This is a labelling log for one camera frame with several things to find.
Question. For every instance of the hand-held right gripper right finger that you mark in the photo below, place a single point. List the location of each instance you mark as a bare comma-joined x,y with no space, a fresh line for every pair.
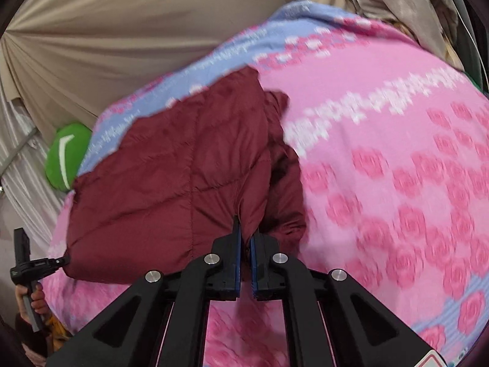
267,267

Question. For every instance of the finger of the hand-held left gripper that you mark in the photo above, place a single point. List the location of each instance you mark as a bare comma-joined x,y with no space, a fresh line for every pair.
53,263

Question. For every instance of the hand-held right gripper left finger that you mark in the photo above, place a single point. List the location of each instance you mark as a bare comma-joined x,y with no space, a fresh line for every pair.
225,263

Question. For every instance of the dark red puffer jacket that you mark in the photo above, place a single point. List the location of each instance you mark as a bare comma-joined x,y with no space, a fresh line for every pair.
172,168

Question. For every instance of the person's left forearm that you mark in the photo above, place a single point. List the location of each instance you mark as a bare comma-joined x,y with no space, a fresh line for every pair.
27,342

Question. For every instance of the person's left hand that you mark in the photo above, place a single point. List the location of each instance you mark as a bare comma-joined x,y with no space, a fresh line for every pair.
38,302

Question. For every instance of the white satin curtain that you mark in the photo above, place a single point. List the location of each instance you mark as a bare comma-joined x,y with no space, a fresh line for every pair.
23,191

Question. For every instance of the yellow cloth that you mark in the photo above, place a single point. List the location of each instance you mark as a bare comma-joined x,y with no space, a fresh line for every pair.
58,332

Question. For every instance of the green round pillow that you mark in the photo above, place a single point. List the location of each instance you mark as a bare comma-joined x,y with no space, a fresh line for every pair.
57,160

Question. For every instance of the pink rose floral bed sheet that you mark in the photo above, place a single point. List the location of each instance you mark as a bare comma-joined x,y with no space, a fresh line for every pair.
382,122

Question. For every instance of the beige backdrop cloth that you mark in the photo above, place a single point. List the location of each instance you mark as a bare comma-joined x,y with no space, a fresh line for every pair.
133,26

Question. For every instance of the cream floral quilt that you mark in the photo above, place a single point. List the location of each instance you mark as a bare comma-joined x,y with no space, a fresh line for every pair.
401,4

